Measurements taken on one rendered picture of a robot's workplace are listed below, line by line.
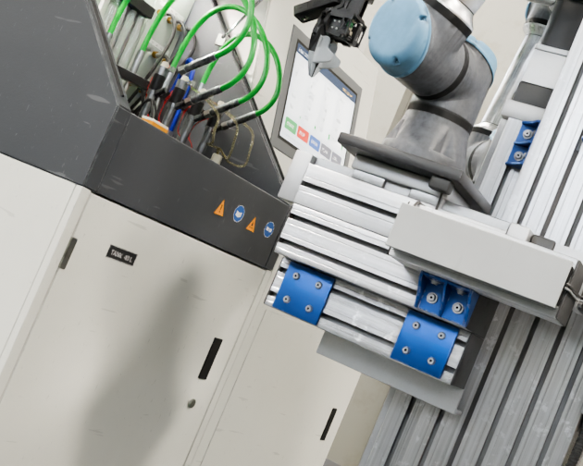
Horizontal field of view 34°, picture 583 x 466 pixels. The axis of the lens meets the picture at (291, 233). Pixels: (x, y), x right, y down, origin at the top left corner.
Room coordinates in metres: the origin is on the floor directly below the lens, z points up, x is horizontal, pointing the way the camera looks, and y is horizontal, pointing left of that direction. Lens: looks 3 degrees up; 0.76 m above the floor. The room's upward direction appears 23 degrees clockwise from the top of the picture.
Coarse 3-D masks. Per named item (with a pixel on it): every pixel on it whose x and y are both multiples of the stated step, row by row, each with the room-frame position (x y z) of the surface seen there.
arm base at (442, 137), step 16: (416, 112) 1.56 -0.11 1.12; (432, 112) 1.54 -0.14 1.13; (448, 112) 1.54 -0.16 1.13; (400, 128) 1.56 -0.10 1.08; (416, 128) 1.54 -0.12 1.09; (432, 128) 1.54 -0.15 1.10; (448, 128) 1.54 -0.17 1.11; (464, 128) 1.56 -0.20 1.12; (384, 144) 1.57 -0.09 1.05; (400, 144) 1.54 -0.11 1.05; (416, 144) 1.53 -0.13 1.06; (432, 144) 1.53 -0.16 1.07; (448, 144) 1.54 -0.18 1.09; (464, 144) 1.56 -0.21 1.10; (432, 160) 1.52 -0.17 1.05; (448, 160) 1.53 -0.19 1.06; (464, 160) 1.56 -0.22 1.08
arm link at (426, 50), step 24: (408, 0) 1.43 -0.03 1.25; (432, 0) 1.43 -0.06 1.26; (456, 0) 1.43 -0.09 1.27; (480, 0) 1.45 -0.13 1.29; (384, 24) 1.46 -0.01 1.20; (408, 24) 1.43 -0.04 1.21; (432, 24) 1.43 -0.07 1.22; (456, 24) 1.43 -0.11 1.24; (384, 48) 1.45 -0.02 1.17; (408, 48) 1.42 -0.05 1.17; (432, 48) 1.44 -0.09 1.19; (456, 48) 1.47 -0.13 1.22; (408, 72) 1.46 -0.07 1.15; (432, 72) 1.47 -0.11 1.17; (456, 72) 1.50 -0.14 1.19
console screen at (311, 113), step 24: (288, 72) 2.56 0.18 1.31; (336, 72) 2.80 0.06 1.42; (288, 96) 2.58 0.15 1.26; (312, 96) 2.69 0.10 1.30; (336, 96) 2.82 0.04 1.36; (360, 96) 2.96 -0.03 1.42; (288, 120) 2.59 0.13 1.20; (312, 120) 2.71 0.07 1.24; (336, 120) 2.83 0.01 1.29; (288, 144) 2.60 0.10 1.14; (312, 144) 2.72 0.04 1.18; (336, 144) 2.85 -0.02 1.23
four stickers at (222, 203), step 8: (224, 200) 2.03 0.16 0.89; (216, 208) 2.01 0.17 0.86; (224, 208) 2.04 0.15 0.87; (240, 208) 2.08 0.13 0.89; (232, 216) 2.07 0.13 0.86; (240, 216) 2.09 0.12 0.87; (256, 216) 2.15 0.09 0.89; (240, 224) 2.10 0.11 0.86; (248, 224) 2.13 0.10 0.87; (256, 224) 2.16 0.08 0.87; (272, 224) 2.21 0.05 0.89; (264, 232) 2.19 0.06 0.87; (272, 232) 2.22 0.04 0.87
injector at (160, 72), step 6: (162, 66) 2.10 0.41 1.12; (156, 72) 2.11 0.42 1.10; (162, 72) 2.10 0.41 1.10; (156, 78) 2.10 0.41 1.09; (162, 78) 2.11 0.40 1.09; (150, 84) 2.11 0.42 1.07; (156, 84) 2.10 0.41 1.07; (162, 84) 2.11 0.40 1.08; (150, 90) 2.11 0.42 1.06; (156, 90) 2.10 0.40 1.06; (162, 90) 2.10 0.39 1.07; (150, 96) 2.11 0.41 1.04; (156, 96) 2.11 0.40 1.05; (150, 102) 2.11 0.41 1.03; (144, 108) 2.11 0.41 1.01; (150, 108) 2.12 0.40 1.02; (144, 114) 2.11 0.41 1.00
